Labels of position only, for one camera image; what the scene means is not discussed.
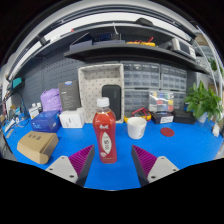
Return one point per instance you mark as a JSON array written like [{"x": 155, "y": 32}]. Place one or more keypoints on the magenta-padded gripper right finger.
[{"x": 160, "y": 166}]

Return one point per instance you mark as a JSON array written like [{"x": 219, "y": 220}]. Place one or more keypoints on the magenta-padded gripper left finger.
[{"x": 61, "y": 166}]

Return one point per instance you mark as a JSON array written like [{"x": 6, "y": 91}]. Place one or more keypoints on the red drink bottle white cap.
[{"x": 105, "y": 133}]

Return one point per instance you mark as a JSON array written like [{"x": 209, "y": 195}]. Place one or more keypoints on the brown cardboard box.
[{"x": 35, "y": 145}]

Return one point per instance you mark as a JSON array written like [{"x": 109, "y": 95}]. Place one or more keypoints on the flat round red coaster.
[{"x": 167, "y": 132}]

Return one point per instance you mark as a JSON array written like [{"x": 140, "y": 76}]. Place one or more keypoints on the white cup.
[{"x": 136, "y": 128}]

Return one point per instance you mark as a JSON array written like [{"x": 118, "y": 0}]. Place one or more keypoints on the blue cardboard box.
[{"x": 45, "y": 121}]

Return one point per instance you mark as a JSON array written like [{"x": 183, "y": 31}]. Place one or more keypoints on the white carton box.
[{"x": 70, "y": 119}]

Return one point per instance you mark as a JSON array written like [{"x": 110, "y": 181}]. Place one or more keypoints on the black box white label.
[{"x": 161, "y": 117}]

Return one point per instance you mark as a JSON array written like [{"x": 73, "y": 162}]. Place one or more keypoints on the black flat case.
[{"x": 184, "y": 116}]

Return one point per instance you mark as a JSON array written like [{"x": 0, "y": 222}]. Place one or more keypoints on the yellow multimeter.
[{"x": 126, "y": 119}]

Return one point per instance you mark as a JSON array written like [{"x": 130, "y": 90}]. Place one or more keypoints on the small white labelled box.
[{"x": 34, "y": 112}]

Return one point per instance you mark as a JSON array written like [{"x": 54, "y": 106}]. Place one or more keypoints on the white plug adapter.
[{"x": 216, "y": 130}]

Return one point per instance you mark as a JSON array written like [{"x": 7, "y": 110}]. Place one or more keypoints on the purple plastic bag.
[{"x": 51, "y": 100}]

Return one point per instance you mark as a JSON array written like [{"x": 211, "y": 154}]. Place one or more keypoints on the grey small-parts drawer cabinet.
[
  {"x": 180, "y": 100},
  {"x": 141, "y": 75},
  {"x": 173, "y": 77},
  {"x": 135, "y": 100}
]

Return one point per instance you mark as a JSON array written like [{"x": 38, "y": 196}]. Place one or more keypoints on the dark grey upright box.
[{"x": 69, "y": 96}]

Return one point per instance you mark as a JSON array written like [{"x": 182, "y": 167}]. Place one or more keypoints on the green potted plant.
[{"x": 200, "y": 100}]

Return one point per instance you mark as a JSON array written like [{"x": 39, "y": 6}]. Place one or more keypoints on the black rounded hard case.
[{"x": 115, "y": 96}]

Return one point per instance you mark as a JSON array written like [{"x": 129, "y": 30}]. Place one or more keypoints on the white perforated tray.
[{"x": 91, "y": 85}]

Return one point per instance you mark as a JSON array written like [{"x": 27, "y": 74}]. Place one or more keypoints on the dark overhead shelf unit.
[{"x": 133, "y": 51}]

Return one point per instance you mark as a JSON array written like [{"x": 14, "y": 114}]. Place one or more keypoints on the long white overhead light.
[{"x": 116, "y": 16}]

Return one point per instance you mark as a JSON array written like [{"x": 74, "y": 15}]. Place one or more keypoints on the teal wall-mounted box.
[{"x": 17, "y": 83}]

